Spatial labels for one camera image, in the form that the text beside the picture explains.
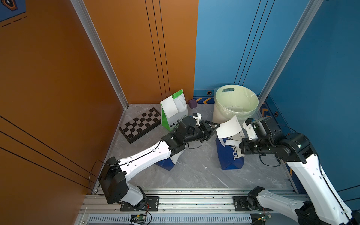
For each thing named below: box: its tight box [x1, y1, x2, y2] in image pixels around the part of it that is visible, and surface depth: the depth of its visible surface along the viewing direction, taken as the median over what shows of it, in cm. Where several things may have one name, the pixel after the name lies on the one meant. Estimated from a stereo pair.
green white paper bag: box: [160, 89, 189, 132], surface depth 94 cm
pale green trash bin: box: [212, 84, 260, 124], surface depth 94 cm
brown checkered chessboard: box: [118, 107, 162, 144], surface depth 105 cm
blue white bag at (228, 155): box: [215, 136, 245, 171], surface depth 72 cm
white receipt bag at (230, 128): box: [216, 114, 243, 139], surface depth 70 cm
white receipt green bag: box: [160, 95, 179, 119], surface depth 91 cm
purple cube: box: [188, 98, 198, 110], surface depth 121 cm
